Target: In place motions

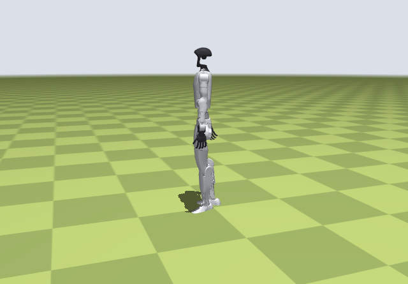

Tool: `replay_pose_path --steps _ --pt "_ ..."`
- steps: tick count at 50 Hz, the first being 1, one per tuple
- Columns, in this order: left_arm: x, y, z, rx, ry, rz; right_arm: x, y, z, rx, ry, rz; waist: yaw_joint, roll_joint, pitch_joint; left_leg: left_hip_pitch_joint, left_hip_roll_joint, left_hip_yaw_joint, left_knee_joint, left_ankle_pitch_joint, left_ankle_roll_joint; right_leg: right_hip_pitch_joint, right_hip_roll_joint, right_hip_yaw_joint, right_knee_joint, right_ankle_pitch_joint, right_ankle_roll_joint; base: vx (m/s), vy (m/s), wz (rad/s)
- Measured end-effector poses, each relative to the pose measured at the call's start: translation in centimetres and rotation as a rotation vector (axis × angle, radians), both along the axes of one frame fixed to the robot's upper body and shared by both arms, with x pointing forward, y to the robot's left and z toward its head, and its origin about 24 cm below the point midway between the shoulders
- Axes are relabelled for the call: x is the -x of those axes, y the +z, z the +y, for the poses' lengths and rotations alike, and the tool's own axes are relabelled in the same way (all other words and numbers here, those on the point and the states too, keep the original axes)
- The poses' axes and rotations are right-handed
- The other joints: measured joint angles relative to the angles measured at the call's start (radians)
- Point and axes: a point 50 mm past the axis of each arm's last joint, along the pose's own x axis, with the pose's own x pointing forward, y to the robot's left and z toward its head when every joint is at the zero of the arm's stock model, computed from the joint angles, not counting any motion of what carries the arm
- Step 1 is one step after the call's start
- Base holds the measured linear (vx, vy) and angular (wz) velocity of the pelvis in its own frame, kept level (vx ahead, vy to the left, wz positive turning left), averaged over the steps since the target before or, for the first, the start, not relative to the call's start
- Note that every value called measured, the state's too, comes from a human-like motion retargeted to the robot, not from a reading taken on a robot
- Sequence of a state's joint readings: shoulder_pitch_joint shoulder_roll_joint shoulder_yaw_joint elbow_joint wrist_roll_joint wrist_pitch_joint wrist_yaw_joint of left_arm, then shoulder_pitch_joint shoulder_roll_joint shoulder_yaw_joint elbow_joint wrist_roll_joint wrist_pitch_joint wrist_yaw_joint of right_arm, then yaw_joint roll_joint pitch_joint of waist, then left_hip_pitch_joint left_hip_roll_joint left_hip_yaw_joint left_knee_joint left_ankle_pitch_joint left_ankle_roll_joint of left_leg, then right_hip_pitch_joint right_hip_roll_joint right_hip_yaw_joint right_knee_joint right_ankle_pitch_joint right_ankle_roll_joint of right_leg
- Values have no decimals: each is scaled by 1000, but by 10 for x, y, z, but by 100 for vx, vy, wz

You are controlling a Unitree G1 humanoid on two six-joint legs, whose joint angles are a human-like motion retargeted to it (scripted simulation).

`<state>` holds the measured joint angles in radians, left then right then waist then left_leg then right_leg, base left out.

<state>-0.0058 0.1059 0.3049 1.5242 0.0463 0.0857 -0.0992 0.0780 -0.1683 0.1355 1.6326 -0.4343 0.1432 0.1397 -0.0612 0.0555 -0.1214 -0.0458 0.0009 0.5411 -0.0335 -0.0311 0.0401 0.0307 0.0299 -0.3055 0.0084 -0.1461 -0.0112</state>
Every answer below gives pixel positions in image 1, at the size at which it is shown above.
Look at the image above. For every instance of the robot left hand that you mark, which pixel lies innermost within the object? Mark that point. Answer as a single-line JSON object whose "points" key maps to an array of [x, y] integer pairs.
{"points": [[201, 137]]}

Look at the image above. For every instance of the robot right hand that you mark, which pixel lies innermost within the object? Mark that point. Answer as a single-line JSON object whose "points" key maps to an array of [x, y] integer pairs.
{"points": [[213, 133]]}

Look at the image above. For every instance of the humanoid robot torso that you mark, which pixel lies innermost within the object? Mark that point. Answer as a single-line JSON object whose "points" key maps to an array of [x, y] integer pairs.
{"points": [[197, 95]]}

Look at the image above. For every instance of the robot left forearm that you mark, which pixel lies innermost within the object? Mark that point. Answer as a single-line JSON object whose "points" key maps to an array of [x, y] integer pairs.
{"points": [[202, 114]]}

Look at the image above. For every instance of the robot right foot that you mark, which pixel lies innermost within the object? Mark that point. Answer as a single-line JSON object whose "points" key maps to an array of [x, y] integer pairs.
{"points": [[215, 202]]}

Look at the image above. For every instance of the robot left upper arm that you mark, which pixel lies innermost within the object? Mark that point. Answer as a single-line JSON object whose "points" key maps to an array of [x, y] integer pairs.
{"points": [[203, 79]]}

